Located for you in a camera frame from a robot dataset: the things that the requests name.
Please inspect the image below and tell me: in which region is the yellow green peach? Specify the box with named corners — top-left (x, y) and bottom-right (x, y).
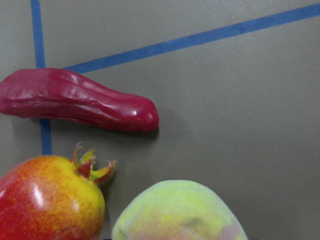
top-left (111, 180), bottom-right (248, 240)

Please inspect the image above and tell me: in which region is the red chili pepper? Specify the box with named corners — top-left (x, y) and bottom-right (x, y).
top-left (0, 68), bottom-right (160, 132)

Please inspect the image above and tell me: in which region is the red yellow pomegranate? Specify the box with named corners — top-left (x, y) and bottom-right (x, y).
top-left (0, 144), bottom-right (116, 240)

